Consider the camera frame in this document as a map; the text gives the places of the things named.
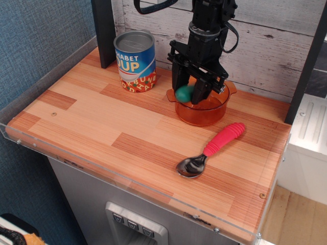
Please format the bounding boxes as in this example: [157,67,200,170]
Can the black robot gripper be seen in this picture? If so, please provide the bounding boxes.
[168,25,229,105]

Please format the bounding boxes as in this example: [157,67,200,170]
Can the green toy pickle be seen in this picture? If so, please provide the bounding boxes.
[175,85,194,103]

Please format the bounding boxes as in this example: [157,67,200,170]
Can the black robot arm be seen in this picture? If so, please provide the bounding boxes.
[168,1,238,105]

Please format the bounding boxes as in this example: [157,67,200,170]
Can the orange transparent plastic pot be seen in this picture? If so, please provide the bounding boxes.
[166,81,237,126]

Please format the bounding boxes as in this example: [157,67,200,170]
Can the orange plush item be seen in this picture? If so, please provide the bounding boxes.
[23,233,46,245]

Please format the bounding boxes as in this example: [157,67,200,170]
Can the alphabet soup toy can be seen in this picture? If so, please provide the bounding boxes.
[113,30,157,93]

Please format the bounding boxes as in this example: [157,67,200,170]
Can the white toy sink unit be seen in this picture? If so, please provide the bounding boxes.
[277,94,326,204]

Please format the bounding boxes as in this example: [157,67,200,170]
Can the grey toy fridge cabinet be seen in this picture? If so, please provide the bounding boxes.
[49,158,236,244]

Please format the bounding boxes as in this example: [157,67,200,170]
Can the silver dispenser button panel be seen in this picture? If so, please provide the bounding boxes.
[105,202,169,244]

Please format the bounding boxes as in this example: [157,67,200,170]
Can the clear acrylic table guard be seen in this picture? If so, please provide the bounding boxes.
[5,51,291,244]

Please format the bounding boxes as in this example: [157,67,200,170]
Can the pink handled metal spoon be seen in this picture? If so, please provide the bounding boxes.
[176,122,245,178]

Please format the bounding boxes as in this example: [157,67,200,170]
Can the dark grey left post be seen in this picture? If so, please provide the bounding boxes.
[91,0,116,68]

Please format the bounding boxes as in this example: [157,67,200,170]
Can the dark grey post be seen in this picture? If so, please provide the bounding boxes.
[284,3,326,125]
[91,0,116,68]

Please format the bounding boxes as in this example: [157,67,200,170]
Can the dark grey right post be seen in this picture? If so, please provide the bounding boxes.
[284,3,326,125]

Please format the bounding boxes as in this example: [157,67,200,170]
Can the black braided cable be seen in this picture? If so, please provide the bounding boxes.
[0,226,28,245]

